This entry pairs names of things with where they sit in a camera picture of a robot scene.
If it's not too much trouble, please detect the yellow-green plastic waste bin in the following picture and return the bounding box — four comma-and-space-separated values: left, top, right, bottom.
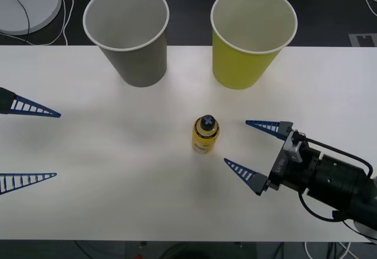
210, 0, 299, 91

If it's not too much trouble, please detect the grey plastic waste bin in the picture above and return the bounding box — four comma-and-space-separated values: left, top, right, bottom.
82, 0, 170, 88

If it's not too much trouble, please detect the white round disc base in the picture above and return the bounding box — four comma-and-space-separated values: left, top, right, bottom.
0, 0, 63, 35

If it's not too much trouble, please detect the white cable under table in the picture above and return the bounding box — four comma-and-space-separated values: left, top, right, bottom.
303, 241, 354, 259

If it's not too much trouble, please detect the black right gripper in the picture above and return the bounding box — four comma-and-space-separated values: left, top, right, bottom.
223, 119, 322, 197

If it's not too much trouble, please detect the yellow bottle with black cap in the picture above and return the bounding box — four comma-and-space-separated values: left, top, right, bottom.
191, 114, 221, 156

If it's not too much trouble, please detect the grey floor plate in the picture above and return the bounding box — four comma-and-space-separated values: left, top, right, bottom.
348, 33, 377, 47

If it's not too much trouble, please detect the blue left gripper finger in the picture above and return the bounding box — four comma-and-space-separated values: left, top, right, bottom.
0, 172, 58, 196
0, 87, 62, 118

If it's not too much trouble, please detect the white power strip cable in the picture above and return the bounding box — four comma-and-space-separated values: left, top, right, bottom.
0, 0, 75, 47

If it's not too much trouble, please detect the thin black cable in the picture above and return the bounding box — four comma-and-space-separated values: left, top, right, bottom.
0, 0, 31, 45

